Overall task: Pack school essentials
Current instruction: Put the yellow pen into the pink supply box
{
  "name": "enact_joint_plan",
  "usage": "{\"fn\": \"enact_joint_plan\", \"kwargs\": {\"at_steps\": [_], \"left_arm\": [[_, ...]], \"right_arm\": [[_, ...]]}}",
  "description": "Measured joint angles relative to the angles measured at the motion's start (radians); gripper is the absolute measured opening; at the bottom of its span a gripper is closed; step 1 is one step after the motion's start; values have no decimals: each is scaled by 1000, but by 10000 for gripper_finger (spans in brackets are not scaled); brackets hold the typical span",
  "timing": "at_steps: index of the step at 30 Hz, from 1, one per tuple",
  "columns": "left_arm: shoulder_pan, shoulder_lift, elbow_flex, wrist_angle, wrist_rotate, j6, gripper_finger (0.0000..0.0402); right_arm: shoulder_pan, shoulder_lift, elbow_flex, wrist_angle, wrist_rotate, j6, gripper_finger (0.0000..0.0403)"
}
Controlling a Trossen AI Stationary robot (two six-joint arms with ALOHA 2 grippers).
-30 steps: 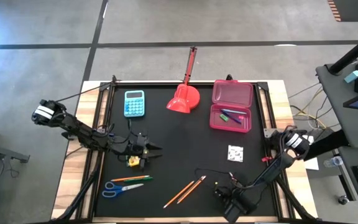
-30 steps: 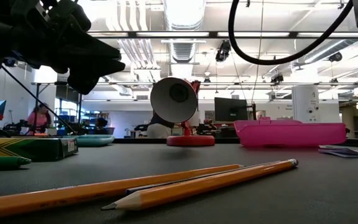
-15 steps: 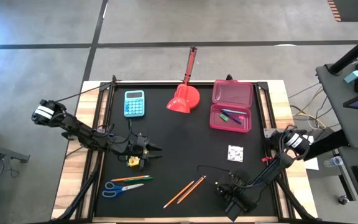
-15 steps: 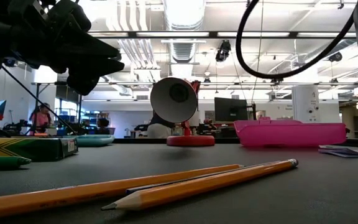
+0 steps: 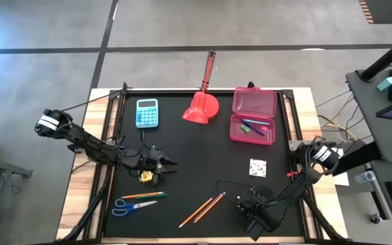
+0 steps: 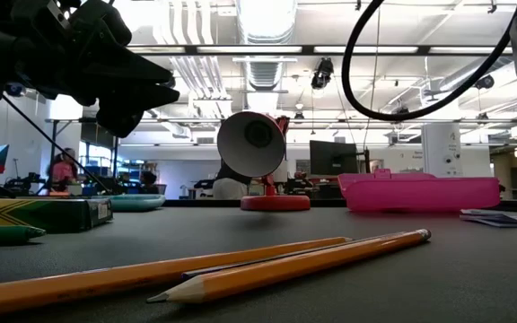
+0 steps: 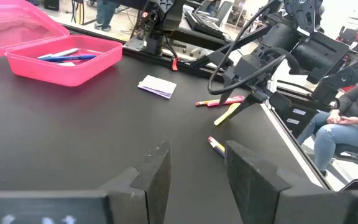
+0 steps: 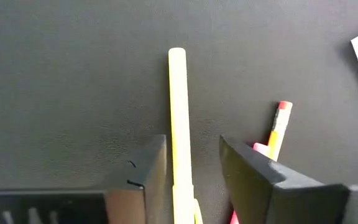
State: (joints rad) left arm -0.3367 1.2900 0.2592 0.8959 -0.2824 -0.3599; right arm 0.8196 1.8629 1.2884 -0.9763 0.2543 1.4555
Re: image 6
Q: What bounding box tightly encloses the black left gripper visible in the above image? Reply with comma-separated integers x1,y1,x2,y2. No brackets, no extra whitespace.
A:
11,0,181,138

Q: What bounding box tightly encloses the yellow green crayon box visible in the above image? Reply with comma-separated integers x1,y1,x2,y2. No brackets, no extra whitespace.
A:
0,198,114,234

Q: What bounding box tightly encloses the long yellow pencil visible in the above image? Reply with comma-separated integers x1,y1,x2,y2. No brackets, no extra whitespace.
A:
0,237,353,319

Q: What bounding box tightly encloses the green marker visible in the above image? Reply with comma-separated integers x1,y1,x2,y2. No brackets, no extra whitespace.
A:
0,225,47,246

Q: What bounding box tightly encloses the sharpened yellow pencil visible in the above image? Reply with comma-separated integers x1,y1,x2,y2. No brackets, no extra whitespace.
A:
145,228,432,305

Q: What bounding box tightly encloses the pink plastic pencil case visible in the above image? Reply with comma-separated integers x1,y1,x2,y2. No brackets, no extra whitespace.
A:
337,169,502,213

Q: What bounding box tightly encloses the teal bowl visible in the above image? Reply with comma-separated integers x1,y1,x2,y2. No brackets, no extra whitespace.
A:
105,193,166,213

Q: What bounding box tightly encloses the red desk lamp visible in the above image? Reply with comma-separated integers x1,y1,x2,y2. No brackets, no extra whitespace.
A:
215,110,311,212

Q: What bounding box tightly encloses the black monitor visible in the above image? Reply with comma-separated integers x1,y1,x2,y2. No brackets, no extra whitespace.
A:
309,140,359,177

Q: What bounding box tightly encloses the black metal frame stand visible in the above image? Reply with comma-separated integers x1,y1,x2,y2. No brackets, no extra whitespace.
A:
45,117,120,194

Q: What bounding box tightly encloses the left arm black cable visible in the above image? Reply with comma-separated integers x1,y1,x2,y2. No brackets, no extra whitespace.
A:
2,93,111,194

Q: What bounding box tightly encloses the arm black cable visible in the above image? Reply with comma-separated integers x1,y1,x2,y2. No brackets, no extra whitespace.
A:
2,93,111,194
341,0,517,122

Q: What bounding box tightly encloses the black overhead frame bar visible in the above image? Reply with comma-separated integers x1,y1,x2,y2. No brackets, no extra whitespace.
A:
126,44,513,57

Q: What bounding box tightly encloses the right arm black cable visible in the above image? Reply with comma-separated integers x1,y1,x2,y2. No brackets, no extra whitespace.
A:
341,0,517,122

